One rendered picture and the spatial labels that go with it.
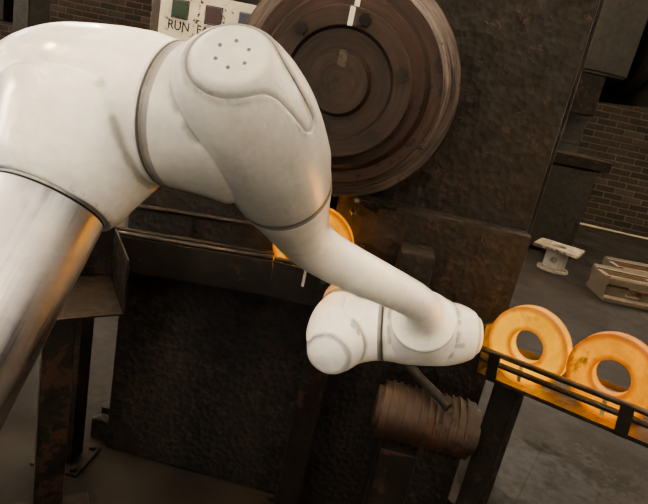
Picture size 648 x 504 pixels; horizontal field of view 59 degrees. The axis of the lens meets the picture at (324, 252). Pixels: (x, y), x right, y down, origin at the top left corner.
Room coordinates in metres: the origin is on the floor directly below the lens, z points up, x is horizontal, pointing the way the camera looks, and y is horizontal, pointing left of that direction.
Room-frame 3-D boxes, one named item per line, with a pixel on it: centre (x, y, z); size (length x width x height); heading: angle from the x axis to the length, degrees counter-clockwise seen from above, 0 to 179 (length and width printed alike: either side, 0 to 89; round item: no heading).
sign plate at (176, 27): (1.40, 0.36, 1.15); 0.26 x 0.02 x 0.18; 85
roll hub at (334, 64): (1.16, 0.04, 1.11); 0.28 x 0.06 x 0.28; 85
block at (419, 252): (1.25, -0.21, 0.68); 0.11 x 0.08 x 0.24; 175
